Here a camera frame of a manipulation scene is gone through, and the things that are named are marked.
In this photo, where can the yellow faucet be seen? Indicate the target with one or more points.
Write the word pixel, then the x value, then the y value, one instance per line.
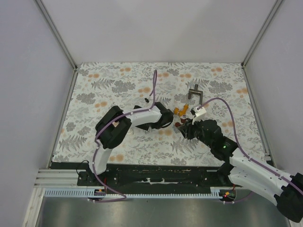
pixel 181 112

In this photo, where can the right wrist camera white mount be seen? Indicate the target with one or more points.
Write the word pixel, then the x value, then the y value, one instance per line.
pixel 198 113

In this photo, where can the brown faucet with chrome cap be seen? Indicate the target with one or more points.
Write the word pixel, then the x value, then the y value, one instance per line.
pixel 182 120

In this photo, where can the aluminium rail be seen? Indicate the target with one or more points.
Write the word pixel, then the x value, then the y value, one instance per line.
pixel 56 178

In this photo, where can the aluminium frame post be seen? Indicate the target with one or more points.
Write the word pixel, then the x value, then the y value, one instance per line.
pixel 266 24
pixel 47 17

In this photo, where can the right aluminium frame post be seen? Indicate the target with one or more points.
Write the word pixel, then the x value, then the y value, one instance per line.
pixel 266 24

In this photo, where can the grey metal faucet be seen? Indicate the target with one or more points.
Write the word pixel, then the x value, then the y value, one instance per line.
pixel 197 92

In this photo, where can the white slotted cable duct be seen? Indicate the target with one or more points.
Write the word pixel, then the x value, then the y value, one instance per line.
pixel 91 193

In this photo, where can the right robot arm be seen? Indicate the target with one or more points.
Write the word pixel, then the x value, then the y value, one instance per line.
pixel 282 189

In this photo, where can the floral patterned table mat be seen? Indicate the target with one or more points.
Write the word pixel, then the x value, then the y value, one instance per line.
pixel 99 86

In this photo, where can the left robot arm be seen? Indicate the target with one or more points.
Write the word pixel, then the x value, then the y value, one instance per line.
pixel 112 129

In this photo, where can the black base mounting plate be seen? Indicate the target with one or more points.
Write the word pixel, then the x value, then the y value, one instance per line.
pixel 129 179

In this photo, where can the left aluminium frame post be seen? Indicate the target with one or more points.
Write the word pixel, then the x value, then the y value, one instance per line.
pixel 47 17

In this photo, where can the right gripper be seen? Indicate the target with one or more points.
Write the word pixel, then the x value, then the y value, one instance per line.
pixel 186 131

